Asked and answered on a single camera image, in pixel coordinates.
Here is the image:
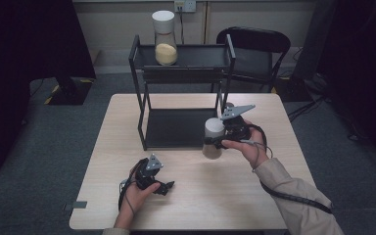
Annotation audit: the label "white wall socket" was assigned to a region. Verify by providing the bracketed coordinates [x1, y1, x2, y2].
[173, 0, 198, 14]

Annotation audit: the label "black metal shelf rack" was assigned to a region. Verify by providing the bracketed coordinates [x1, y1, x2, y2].
[128, 33, 237, 152]

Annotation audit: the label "black folding chair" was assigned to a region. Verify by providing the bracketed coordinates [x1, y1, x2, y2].
[215, 25, 292, 94]

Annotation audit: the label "black stand base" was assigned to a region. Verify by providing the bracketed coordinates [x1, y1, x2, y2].
[46, 75, 95, 107]

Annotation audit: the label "dark curtain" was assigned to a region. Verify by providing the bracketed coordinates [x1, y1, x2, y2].
[0, 0, 98, 180]
[319, 0, 376, 172]

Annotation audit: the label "thin grey gripper cable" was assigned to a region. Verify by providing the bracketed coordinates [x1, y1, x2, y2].
[239, 139, 274, 173]

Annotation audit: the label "grey stand column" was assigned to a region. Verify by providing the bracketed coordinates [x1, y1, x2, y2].
[293, 0, 338, 83]

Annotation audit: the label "black looped gripper cable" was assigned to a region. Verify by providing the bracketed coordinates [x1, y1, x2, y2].
[117, 177, 137, 217]

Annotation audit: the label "person's left hand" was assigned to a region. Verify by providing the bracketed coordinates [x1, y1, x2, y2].
[119, 163, 162, 216]

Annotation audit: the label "grey tape strip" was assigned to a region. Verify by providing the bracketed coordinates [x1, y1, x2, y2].
[63, 201, 88, 212]

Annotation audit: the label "black floor cables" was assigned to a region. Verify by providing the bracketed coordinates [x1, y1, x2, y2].
[286, 93, 329, 123]

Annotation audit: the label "black power cord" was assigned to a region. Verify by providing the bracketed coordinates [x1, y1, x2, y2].
[177, 5, 186, 45]

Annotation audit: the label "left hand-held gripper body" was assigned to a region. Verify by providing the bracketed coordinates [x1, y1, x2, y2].
[134, 153, 165, 190]

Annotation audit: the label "thick black gripper cable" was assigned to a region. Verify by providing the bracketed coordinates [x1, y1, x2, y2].
[246, 122, 335, 215]

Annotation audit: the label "glass jar with brown grains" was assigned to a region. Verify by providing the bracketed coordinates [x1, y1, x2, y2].
[202, 117, 226, 161]

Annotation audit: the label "glass jar with yellow grains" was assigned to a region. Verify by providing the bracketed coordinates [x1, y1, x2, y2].
[151, 10, 179, 67]

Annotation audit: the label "person's right hand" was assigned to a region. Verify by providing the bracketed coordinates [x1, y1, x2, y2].
[230, 119, 271, 169]

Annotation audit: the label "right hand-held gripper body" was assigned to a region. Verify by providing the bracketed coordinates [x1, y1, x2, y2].
[214, 104, 257, 150]

